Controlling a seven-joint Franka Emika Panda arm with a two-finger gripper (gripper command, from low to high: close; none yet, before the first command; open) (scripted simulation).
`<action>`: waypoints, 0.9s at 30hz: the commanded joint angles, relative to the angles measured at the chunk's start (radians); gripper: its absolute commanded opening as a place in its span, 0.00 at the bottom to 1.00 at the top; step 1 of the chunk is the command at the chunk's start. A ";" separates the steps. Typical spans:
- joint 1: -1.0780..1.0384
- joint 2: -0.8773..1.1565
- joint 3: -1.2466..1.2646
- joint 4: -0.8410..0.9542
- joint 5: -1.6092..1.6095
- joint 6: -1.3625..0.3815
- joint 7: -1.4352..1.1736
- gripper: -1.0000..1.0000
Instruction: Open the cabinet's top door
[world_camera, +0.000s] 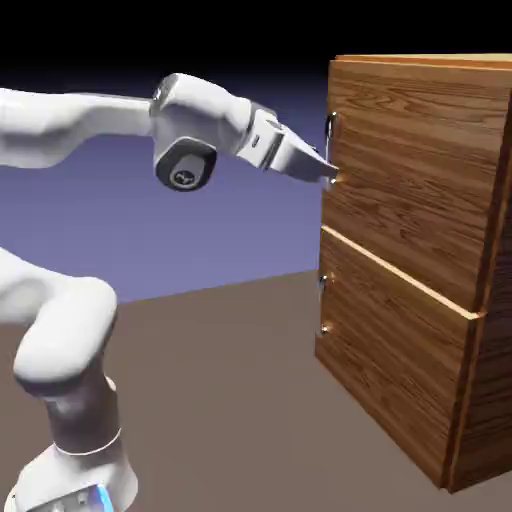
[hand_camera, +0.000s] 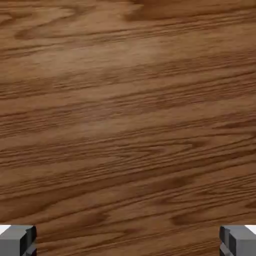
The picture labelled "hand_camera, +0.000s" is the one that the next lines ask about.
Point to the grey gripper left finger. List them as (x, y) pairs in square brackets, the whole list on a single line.
[(14, 240)]

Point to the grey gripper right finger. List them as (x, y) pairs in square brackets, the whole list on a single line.
[(242, 241)]

